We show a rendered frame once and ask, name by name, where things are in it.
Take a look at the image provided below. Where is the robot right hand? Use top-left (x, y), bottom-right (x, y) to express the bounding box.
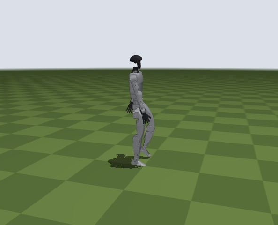
top-left (140, 110), bottom-right (151, 124)

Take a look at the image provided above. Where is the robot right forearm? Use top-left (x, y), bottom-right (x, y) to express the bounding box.
top-left (137, 92), bottom-right (146, 113)

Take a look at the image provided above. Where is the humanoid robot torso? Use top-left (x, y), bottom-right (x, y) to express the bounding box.
top-left (129, 70), bottom-right (143, 111)

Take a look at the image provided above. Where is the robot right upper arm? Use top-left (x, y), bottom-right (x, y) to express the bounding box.
top-left (129, 75), bottom-right (143, 96)

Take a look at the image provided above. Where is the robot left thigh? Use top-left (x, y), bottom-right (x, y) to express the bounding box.
top-left (143, 102), bottom-right (154, 132)

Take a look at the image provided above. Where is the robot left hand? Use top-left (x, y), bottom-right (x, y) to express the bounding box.
top-left (126, 100), bottom-right (133, 113)

